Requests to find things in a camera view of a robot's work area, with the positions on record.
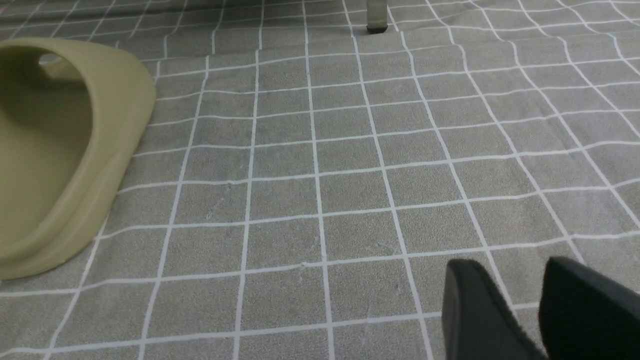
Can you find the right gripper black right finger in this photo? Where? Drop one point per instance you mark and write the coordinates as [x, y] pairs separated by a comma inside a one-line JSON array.
[[584, 315]]

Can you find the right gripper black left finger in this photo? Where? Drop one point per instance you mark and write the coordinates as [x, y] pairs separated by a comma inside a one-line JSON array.
[[477, 323]]

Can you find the right olive green slipper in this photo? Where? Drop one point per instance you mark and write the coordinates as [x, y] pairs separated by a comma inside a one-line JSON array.
[[72, 115]]

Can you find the stainless steel shoe rack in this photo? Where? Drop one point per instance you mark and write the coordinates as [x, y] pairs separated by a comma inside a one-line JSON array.
[[376, 16]]

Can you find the grey checked tablecloth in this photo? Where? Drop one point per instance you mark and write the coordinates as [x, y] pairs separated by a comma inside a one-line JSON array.
[[302, 183]]

